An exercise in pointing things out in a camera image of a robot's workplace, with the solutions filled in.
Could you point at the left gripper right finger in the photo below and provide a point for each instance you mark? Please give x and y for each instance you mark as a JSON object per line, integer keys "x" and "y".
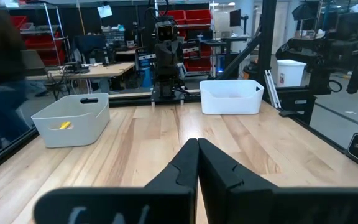
{"x": 228, "y": 199}

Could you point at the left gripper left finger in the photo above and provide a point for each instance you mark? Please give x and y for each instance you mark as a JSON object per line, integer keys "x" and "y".
{"x": 172, "y": 193}

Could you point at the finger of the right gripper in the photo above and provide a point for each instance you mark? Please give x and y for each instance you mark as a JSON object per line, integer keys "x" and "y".
{"x": 163, "y": 60}
{"x": 170, "y": 60}

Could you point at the white plastic bin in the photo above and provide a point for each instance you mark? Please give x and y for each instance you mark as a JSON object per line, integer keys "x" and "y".
{"x": 228, "y": 102}

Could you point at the yellow thin marker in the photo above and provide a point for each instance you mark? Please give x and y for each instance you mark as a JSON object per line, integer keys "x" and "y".
{"x": 64, "y": 125}

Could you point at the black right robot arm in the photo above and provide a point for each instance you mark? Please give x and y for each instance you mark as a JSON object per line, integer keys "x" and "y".
{"x": 166, "y": 91}

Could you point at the blue barrel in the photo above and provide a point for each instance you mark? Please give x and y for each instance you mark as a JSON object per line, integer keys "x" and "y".
{"x": 146, "y": 77}

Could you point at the wooden desk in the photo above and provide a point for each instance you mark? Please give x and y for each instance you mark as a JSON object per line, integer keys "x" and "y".
{"x": 110, "y": 69}

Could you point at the black workbench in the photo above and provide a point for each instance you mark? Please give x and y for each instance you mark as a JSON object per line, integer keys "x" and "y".
{"x": 228, "y": 40}

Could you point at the black office chair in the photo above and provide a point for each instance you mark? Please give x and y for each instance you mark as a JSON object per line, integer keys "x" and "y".
{"x": 87, "y": 45}

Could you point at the white paper sheet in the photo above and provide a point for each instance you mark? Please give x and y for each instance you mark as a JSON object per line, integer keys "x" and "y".
{"x": 104, "y": 11}

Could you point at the small black monitor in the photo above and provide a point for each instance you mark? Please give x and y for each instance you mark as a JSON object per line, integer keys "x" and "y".
{"x": 235, "y": 17}

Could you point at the grey plastic bin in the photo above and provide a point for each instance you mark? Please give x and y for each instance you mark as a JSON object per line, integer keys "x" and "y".
{"x": 82, "y": 124}

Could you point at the silver aluminium extrusion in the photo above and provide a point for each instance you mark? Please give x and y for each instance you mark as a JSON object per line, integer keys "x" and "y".
{"x": 272, "y": 90}

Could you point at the metal rack with red bins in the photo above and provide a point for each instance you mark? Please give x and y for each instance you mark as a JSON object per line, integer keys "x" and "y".
{"x": 42, "y": 42}

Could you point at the white waste bin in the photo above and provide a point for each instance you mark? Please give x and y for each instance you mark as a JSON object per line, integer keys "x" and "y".
{"x": 291, "y": 74}

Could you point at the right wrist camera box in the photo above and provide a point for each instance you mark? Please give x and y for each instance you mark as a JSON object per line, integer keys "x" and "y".
{"x": 166, "y": 31}

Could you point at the red wall storage bins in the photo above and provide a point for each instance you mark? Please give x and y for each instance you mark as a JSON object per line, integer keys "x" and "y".
{"x": 197, "y": 17}

